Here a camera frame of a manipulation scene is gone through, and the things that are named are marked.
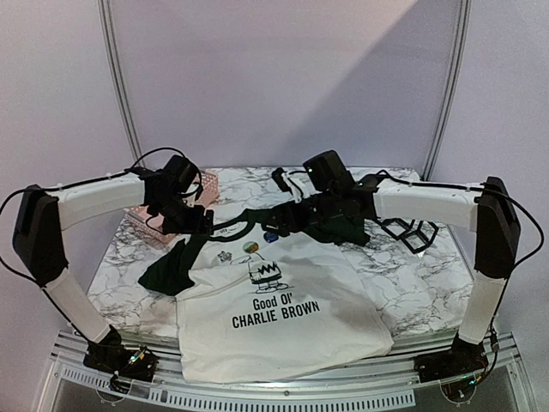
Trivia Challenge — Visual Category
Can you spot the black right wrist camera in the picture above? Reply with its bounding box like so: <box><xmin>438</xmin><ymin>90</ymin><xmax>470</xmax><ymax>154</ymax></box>
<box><xmin>303</xmin><ymin>149</ymin><xmax>355</xmax><ymax>191</ymax></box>

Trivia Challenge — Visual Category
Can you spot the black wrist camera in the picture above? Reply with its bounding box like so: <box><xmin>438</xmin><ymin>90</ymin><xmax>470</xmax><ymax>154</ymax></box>
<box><xmin>162</xmin><ymin>154</ymin><xmax>198</xmax><ymax>193</ymax></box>
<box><xmin>303</xmin><ymin>149</ymin><xmax>355</xmax><ymax>191</ymax></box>

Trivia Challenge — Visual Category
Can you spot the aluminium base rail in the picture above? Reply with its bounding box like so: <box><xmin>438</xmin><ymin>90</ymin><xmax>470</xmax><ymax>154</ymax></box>
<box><xmin>37</xmin><ymin>332</ymin><xmax>537</xmax><ymax>411</ymax></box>

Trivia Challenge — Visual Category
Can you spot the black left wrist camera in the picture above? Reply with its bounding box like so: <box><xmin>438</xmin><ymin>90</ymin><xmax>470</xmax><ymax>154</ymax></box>
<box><xmin>162</xmin><ymin>154</ymin><xmax>198</xmax><ymax>193</ymax></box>

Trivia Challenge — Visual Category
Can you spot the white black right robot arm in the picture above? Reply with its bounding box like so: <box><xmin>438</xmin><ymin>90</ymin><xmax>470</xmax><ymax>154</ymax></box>
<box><xmin>261</xmin><ymin>170</ymin><xmax>521</xmax><ymax>388</ymax></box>

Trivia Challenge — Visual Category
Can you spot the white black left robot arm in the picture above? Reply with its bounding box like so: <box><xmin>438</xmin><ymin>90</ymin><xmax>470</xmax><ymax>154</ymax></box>
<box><xmin>12</xmin><ymin>167</ymin><xmax>214</xmax><ymax>382</ymax></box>

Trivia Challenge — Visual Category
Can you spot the aluminium right corner post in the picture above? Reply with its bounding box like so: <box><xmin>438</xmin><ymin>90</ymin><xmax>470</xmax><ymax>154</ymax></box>
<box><xmin>420</xmin><ymin>0</ymin><xmax>472</xmax><ymax>180</ymax></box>

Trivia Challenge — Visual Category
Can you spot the aluminium left corner post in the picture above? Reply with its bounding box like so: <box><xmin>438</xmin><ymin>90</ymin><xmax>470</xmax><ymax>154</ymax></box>
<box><xmin>98</xmin><ymin>0</ymin><xmax>144</xmax><ymax>166</ymax></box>

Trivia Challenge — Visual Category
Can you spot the aluminium corner post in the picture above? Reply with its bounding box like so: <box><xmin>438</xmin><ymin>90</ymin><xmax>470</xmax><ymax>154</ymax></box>
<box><xmin>98</xmin><ymin>0</ymin><xmax>144</xmax><ymax>166</ymax></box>
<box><xmin>420</xmin><ymin>0</ymin><xmax>472</xmax><ymax>180</ymax></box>

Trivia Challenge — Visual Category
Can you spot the white and green t-shirt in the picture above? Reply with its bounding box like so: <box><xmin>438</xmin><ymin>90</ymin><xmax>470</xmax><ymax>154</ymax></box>
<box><xmin>139</xmin><ymin>223</ymin><xmax>394</xmax><ymax>383</ymax></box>

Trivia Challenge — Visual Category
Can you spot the round blue picture badge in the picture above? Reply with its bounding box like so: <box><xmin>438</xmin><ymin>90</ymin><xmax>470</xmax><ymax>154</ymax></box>
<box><xmin>263</xmin><ymin>232</ymin><xmax>279</xmax><ymax>243</ymax></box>

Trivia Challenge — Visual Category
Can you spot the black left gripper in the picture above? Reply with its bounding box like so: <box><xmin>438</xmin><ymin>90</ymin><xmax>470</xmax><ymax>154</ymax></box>
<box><xmin>153</xmin><ymin>193</ymin><xmax>214</xmax><ymax>236</ymax></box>

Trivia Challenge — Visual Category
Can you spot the black wire frame organizer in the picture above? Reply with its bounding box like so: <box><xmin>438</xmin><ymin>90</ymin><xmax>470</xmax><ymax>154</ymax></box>
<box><xmin>376</xmin><ymin>218</ymin><xmax>439</xmax><ymax>254</ymax></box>

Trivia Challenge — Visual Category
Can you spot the pink plastic perforated basket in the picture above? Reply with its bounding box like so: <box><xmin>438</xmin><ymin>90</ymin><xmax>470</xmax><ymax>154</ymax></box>
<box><xmin>125</xmin><ymin>171</ymin><xmax>220</xmax><ymax>244</ymax></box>

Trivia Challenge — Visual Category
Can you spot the round landscape picture badge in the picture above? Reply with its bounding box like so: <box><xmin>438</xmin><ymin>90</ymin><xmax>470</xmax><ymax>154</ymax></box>
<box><xmin>243</xmin><ymin>241</ymin><xmax>259</xmax><ymax>253</ymax></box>

